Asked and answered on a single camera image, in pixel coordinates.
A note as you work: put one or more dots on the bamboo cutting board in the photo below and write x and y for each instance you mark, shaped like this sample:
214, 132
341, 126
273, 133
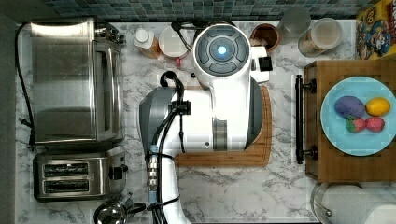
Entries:
256, 155

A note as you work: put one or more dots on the purple toy fruit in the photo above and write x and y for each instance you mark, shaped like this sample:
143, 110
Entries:
349, 107

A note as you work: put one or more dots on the black drawer handle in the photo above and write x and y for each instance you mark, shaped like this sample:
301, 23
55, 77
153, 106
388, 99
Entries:
300, 86

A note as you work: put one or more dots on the wooden drawer box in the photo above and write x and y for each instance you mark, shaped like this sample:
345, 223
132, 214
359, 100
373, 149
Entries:
330, 164

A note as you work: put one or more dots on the frosted glass jar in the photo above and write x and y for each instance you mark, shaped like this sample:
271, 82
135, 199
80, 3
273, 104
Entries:
293, 24

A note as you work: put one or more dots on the red toy strawberry left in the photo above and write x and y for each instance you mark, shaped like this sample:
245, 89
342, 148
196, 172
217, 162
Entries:
355, 125

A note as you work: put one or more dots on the stainless steel toaster oven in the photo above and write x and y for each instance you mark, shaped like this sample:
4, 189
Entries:
77, 81

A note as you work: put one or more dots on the shiny steel kettle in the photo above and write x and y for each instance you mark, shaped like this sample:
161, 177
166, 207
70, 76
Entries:
119, 210

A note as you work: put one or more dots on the stainless steel two-slot toaster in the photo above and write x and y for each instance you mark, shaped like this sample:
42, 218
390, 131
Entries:
87, 175

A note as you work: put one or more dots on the white and pink mug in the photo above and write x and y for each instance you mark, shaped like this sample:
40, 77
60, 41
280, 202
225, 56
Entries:
172, 46

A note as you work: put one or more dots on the red toy strawberry right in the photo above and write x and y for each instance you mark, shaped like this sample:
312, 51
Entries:
375, 124

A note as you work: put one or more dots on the light blue plate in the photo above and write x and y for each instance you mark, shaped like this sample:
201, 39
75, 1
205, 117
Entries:
363, 143

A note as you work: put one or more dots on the brown wooden utensil holder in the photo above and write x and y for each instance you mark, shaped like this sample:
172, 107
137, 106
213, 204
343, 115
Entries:
265, 35

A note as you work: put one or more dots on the white paper towel roll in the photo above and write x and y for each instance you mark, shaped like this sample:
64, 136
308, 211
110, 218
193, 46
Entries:
353, 205

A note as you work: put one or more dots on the yellow toy lemon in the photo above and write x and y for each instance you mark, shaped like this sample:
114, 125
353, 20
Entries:
377, 106

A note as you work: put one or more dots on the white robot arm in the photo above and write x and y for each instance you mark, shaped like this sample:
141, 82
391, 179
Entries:
223, 115

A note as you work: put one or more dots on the yellow cereal box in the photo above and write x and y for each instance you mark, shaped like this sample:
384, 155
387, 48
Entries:
376, 32

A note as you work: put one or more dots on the red toy strawberry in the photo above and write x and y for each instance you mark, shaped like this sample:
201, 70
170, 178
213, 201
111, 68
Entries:
375, 124
355, 125

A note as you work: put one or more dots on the clear cereal jar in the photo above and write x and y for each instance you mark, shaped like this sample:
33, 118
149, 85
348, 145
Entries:
325, 34

